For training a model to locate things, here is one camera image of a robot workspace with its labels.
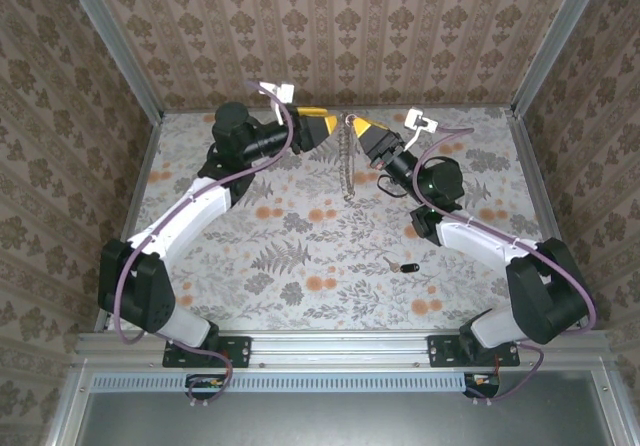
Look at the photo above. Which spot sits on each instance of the key with black fob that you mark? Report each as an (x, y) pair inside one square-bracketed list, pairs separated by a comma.
[(410, 268)]

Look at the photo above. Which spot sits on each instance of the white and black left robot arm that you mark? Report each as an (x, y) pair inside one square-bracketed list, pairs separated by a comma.
[(190, 211)]

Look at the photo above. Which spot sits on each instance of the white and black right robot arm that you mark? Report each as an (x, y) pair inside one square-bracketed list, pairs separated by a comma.
[(475, 241)]

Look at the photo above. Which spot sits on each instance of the grey metal sheet panel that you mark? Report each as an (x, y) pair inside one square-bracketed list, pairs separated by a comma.
[(340, 421)]

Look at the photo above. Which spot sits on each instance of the aluminium table side rail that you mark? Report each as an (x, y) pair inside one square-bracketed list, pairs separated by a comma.
[(527, 166), (145, 166)]

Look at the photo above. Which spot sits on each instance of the aluminium frame post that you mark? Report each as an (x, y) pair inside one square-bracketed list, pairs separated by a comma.
[(555, 41), (115, 46)]

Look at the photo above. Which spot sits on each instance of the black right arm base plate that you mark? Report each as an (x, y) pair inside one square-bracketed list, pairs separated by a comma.
[(445, 351)]

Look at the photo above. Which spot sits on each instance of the aluminium table edge rail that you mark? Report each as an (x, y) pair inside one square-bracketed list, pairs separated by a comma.
[(340, 348)]

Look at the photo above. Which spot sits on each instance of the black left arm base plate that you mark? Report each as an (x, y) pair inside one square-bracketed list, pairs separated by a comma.
[(235, 351)]

